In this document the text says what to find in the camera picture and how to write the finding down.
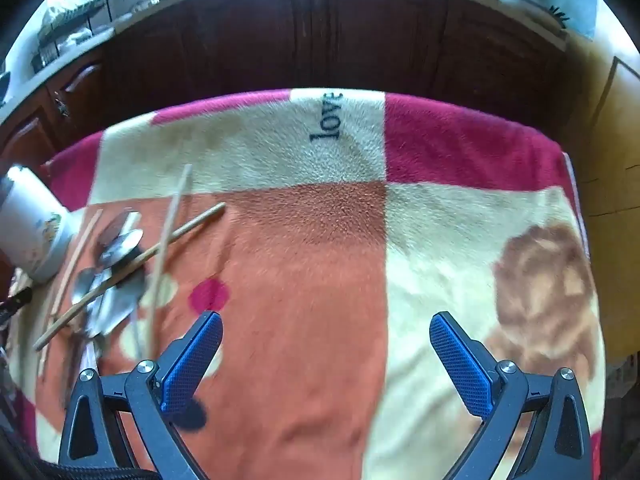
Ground white utensil holder jar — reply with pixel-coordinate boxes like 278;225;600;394
0;164;76;283

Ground steel spoon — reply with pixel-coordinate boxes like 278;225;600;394
97;210;141;248

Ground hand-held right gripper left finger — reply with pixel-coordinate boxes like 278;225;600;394
57;310;223;480

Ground black handle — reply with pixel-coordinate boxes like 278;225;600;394
0;286;35;323

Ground dark wooden kitchen cabinets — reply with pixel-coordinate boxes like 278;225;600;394
0;0;571;171

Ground pale grey spoon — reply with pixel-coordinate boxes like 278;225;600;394
87;280;146;338

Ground black wire dish rack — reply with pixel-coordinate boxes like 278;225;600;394
30;0;113;71

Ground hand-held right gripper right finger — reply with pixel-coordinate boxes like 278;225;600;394
430;311;594;480

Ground printed patchwork blanket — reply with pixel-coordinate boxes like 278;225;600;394
10;87;608;480

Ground shiny silver spoon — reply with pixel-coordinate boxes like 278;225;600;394
70;267;101;311

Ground small white basin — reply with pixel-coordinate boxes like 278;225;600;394
495;0;568;36

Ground brown wooden chopstick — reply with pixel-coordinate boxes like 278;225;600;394
34;202;227;352

